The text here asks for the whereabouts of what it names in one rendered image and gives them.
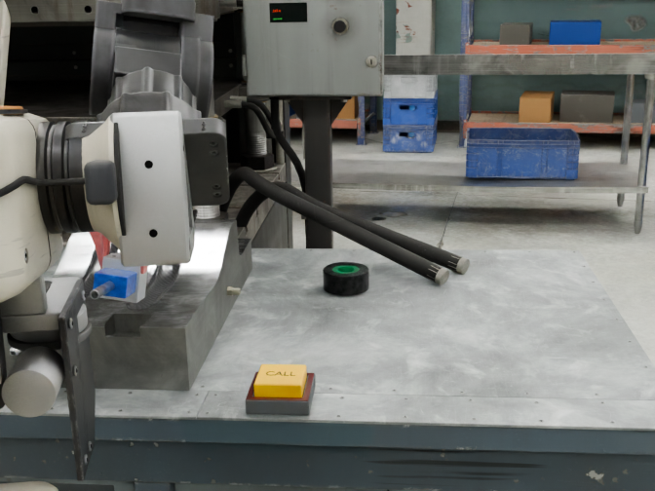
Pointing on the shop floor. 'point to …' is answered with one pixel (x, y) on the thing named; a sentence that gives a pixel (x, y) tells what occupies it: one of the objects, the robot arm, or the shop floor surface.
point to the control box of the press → (313, 76)
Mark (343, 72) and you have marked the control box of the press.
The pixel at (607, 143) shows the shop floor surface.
